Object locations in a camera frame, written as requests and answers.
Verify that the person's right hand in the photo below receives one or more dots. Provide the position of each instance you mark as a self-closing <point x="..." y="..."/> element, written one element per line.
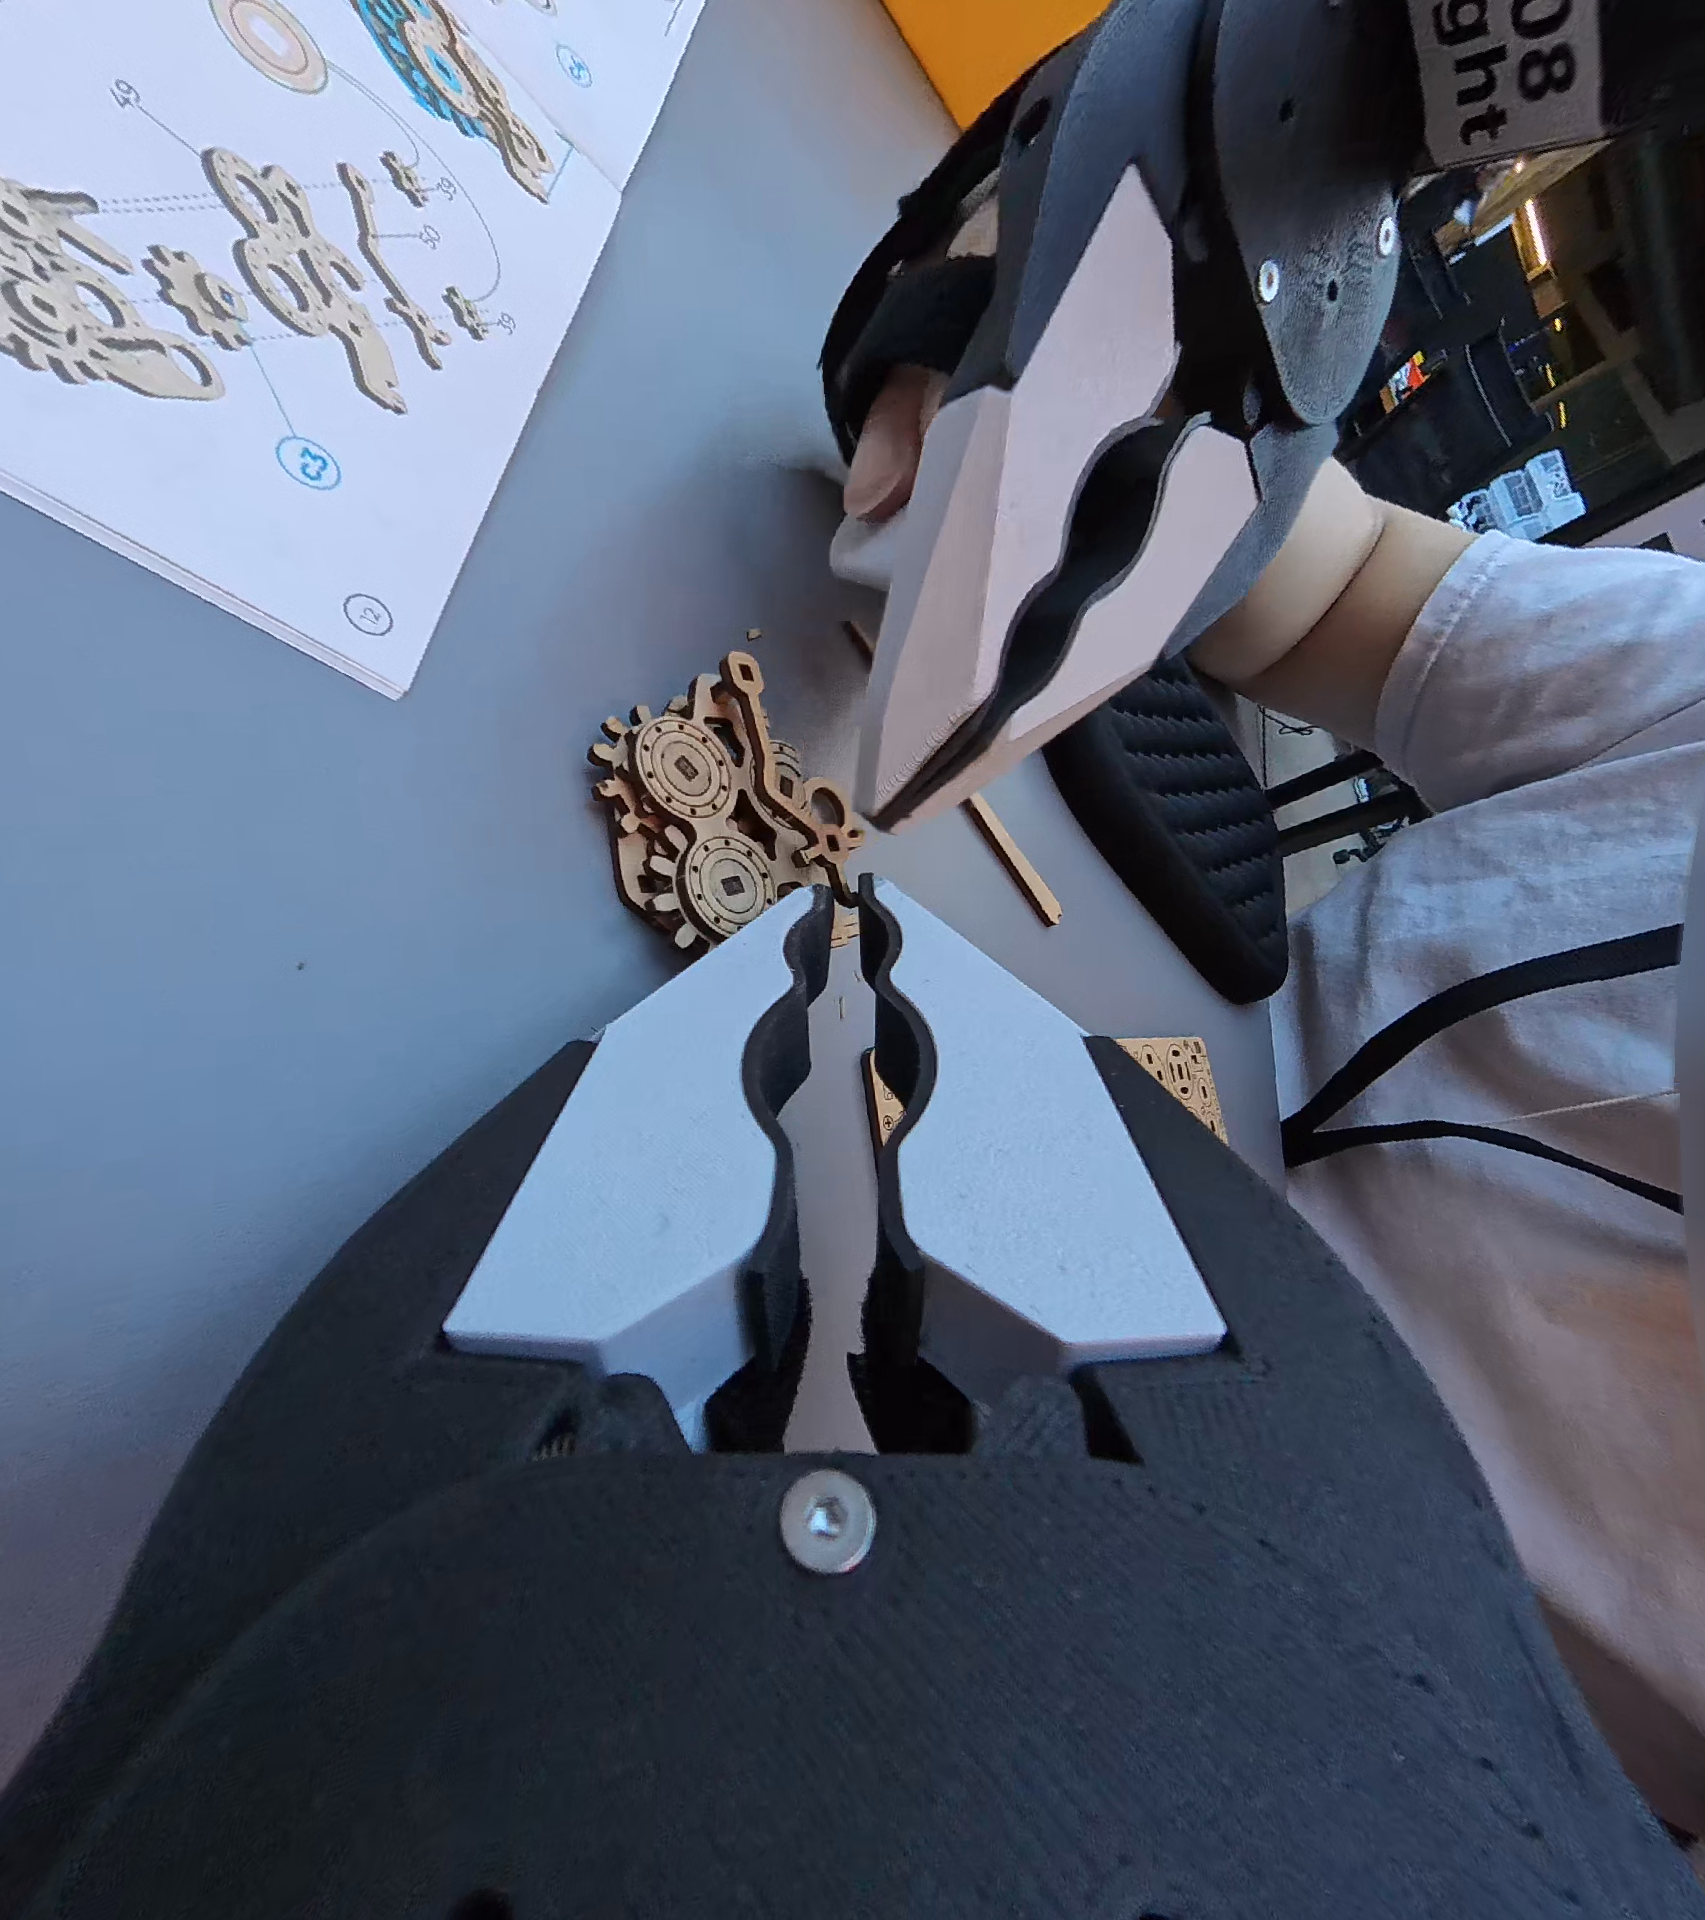
<point x="886" y="450"/>

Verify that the thin wooden stick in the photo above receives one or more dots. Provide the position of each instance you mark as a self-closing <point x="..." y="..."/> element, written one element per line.
<point x="1017" y="862"/>

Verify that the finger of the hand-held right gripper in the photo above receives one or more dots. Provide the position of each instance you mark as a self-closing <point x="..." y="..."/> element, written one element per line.
<point x="1154" y="585"/>
<point x="1034" y="450"/>

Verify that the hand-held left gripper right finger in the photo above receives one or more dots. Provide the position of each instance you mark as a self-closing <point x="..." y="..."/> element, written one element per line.
<point x="1047" y="1201"/>

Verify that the laser-cut wooden parts sheet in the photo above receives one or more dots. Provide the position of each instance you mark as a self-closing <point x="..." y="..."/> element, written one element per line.
<point x="1175" y="1072"/>

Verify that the person's right forearm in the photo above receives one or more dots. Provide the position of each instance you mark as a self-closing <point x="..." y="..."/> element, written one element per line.
<point x="1317" y="601"/>

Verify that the yellow plastic bin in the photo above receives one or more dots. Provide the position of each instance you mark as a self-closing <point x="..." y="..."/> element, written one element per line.
<point x="987" y="45"/>

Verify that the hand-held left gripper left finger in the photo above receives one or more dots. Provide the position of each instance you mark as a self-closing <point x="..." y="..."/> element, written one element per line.
<point x="613" y="1201"/>

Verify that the grey desk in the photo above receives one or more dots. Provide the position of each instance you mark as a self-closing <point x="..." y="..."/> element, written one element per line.
<point x="193" y="975"/>

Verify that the instruction booklet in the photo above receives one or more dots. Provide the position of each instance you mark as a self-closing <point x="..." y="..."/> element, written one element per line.
<point x="116" y="495"/>

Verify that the wooden gear assembly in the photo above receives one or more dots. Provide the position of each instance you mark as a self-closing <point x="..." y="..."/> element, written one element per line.
<point x="703" y="810"/>

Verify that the black chair armrest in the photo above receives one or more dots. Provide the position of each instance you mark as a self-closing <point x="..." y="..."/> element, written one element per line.
<point x="1184" y="840"/>

